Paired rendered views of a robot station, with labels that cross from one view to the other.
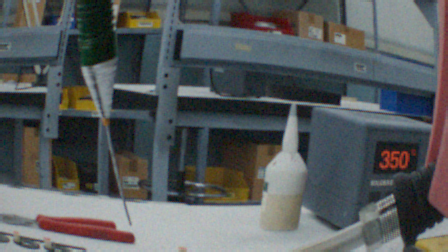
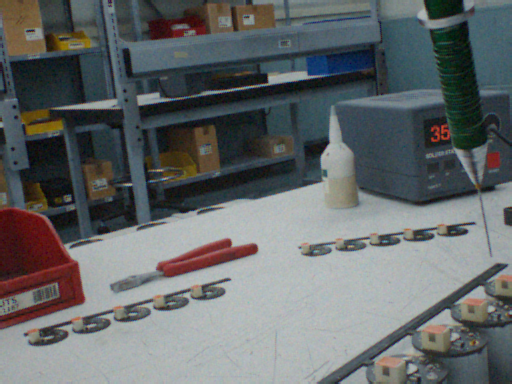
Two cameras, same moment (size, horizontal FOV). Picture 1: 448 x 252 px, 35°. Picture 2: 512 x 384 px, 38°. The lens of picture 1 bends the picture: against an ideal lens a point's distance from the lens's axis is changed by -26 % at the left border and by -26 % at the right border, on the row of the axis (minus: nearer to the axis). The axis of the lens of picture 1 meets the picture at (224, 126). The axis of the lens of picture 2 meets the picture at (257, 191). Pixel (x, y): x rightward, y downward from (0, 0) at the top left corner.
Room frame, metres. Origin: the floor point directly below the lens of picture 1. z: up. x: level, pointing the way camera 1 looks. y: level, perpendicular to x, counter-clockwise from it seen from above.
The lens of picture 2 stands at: (-0.01, 0.13, 0.92)
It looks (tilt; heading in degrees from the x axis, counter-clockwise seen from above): 11 degrees down; 352
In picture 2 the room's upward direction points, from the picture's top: 7 degrees counter-clockwise
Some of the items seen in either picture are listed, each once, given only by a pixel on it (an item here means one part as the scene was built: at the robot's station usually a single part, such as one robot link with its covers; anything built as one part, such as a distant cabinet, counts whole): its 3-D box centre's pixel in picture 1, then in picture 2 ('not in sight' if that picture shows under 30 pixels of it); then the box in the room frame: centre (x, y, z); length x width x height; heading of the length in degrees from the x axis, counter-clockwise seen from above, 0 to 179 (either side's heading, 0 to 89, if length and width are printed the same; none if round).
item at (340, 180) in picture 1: (382, 171); (420, 143); (0.72, -0.15, 0.80); 0.15 x 0.12 x 0.10; 12
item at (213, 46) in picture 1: (342, 66); (266, 48); (3.09, -0.41, 0.90); 1.30 x 0.06 x 0.12; 117
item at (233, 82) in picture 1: (238, 81); (180, 84); (3.07, -0.04, 0.80); 0.15 x 0.12 x 0.10; 47
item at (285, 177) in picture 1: (287, 168); (337, 156); (0.70, -0.05, 0.80); 0.03 x 0.03 x 0.10
